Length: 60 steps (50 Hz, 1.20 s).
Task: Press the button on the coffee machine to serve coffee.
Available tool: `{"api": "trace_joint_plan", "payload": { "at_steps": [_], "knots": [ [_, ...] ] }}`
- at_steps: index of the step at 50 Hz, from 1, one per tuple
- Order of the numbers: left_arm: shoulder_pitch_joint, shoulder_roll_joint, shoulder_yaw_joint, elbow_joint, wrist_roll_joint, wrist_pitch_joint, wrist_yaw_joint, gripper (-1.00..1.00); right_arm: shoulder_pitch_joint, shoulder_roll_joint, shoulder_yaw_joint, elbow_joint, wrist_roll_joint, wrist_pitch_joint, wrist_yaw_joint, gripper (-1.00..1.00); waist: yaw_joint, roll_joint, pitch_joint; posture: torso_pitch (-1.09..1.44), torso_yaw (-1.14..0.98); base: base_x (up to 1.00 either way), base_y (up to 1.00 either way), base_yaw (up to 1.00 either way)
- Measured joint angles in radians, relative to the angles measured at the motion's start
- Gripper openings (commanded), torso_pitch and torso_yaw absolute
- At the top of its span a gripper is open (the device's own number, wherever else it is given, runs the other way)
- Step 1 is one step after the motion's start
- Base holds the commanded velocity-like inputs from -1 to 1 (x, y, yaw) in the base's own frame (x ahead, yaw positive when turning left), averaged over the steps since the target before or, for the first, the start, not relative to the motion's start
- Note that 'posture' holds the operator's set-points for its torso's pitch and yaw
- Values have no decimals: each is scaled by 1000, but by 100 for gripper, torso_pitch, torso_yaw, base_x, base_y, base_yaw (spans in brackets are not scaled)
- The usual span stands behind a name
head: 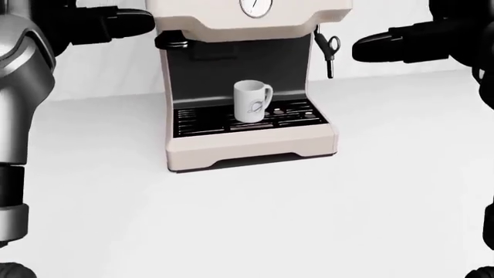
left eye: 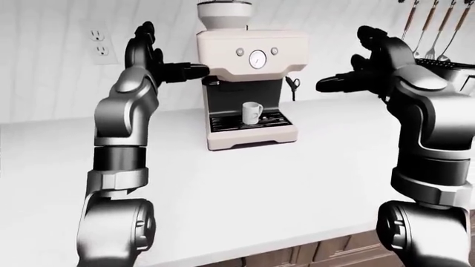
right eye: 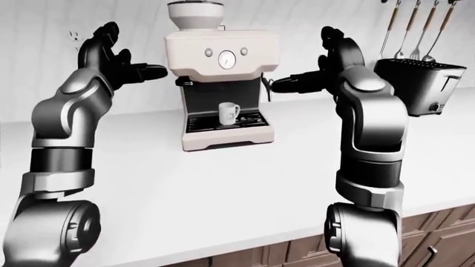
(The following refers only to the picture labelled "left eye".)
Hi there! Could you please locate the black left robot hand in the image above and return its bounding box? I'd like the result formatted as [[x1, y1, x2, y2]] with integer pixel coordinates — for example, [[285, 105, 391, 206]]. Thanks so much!
[[124, 20, 211, 85]]

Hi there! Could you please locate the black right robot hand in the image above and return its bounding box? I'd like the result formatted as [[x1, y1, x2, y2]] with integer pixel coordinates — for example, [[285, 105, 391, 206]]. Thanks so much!
[[315, 24, 416, 99]]

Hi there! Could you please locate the cream espresso coffee machine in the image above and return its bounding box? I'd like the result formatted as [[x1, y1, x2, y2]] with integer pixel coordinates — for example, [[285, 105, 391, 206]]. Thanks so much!
[[195, 0, 309, 152]]

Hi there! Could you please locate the silver toaster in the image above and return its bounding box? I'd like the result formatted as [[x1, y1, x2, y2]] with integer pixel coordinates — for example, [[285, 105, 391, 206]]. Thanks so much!
[[412, 57, 475, 94]]

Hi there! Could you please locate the black steam wand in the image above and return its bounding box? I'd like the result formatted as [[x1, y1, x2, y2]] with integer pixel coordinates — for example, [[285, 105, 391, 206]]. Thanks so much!
[[284, 75, 301, 102]]

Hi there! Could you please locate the white ceramic mug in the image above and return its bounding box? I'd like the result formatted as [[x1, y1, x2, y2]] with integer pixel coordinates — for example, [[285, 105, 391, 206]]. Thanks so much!
[[241, 101, 263, 125]]

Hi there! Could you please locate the brown wooden base cabinet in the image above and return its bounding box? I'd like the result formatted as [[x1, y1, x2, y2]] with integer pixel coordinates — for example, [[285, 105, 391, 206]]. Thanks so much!
[[207, 208, 475, 267]]

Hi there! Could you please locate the wooden handled hanging utensil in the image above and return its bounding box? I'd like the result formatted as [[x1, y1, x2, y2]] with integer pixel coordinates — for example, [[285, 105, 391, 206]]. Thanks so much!
[[412, 0, 439, 58], [400, 0, 419, 40]]

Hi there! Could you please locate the white wall power outlet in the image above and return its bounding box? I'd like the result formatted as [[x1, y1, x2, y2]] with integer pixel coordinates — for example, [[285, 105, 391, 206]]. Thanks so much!
[[87, 22, 118, 67]]

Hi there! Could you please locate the wooden handled hanging fork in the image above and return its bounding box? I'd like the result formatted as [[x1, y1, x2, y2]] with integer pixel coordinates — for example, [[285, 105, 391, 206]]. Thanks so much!
[[424, 0, 457, 61]]

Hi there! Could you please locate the wooden handled hanging spoon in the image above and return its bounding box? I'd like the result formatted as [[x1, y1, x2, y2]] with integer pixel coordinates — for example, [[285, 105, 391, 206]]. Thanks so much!
[[436, 0, 474, 62]]

